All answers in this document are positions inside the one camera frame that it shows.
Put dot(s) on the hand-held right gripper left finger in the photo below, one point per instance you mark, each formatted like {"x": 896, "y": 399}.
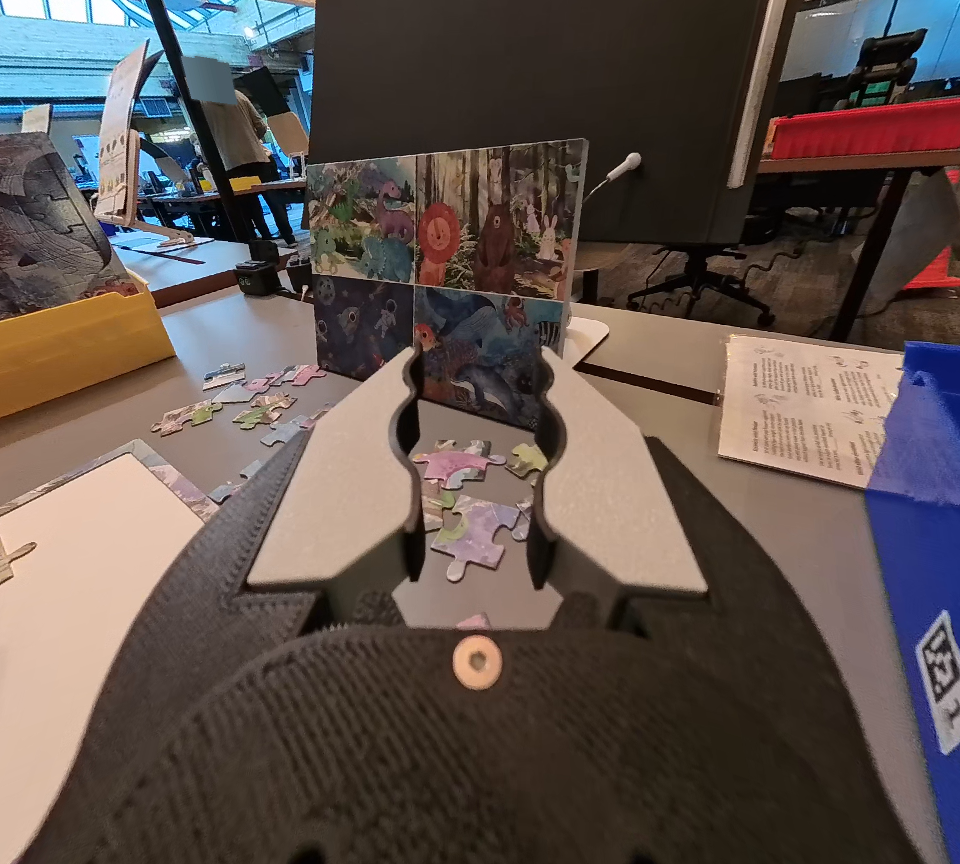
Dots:
{"x": 330, "y": 504}

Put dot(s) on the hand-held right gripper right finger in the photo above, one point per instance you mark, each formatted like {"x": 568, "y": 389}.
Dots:
{"x": 622, "y": 504}

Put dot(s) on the jigsaw puzzle pieces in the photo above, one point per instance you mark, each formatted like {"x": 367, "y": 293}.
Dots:
{"x": 465, "y": 463}

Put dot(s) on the white puzzle tray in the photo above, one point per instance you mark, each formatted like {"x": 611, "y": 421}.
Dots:
{"x": 90, "y": 579}

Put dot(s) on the laminated instruction sheet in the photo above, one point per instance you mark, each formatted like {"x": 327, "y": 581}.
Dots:
{"x": 802, "y": 407}

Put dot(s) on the black office chair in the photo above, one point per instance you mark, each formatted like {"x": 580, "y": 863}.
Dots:
{"x": 697, "y": 279}

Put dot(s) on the black charger box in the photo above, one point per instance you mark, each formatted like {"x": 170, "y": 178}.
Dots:
{"x": 256, "y": 275}

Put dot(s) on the wooden stool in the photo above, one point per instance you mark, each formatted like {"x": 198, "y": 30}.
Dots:
{"x": 600, "y": 257}

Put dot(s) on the brown wooden desk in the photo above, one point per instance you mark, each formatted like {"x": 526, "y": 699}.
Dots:
{"x": 187, "y": 272}

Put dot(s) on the blue plastic bin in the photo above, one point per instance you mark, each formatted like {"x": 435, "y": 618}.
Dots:
{"x": 915, "y": 542}

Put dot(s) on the yellow plastic bin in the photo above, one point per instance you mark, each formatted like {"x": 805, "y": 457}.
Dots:
{"x": 75, "y": 354}

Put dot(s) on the animal picture board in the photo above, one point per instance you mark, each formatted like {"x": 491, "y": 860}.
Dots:
{"x": 487, "y": 227}

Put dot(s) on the ocean picture puzzle board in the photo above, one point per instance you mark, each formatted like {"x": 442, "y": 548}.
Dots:
{"x": 45, "y": 227}

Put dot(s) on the long wooden table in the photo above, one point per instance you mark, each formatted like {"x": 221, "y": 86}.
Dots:
{"x": 862, "y": 161}

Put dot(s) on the red plastic bin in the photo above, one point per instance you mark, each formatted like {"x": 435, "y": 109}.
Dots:
{"x": 862, "y": 129}

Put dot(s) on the black divider panel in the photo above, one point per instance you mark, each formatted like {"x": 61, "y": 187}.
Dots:
{"x": 525, "y": 39}

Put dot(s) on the black gaming chair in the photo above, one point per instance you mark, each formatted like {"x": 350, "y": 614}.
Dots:
{"x": 885, "y": 54}

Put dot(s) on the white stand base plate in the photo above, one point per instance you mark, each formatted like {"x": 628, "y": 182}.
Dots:
{"x": 589, "y": 335}

